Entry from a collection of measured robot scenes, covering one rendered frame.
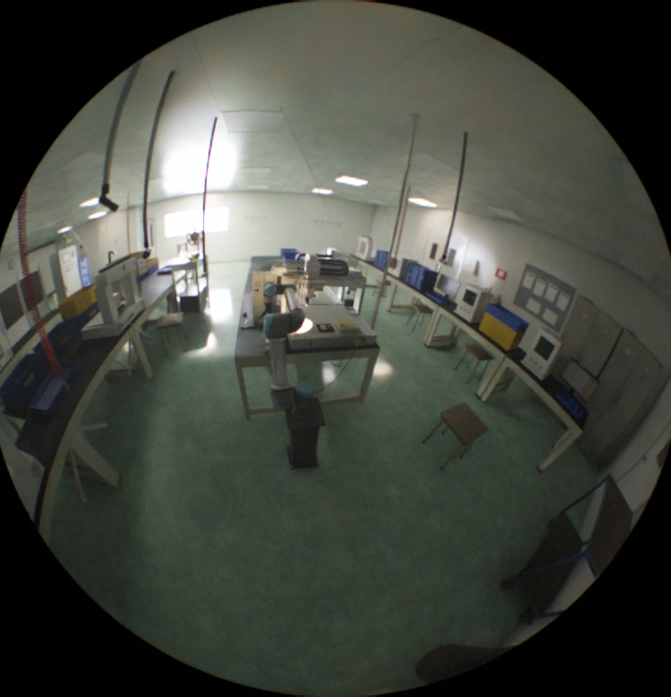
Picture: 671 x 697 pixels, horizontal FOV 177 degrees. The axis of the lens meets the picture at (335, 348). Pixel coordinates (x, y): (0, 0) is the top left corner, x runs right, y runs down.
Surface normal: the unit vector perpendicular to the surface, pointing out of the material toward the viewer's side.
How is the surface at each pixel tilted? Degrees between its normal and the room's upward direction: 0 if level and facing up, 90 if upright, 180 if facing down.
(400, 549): 0
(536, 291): 90
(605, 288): 90
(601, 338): 90
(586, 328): 90
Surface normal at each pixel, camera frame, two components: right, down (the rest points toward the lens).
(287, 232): 0.31, 0.55
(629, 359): -0.94, 0.07
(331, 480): 0.13, -0.83
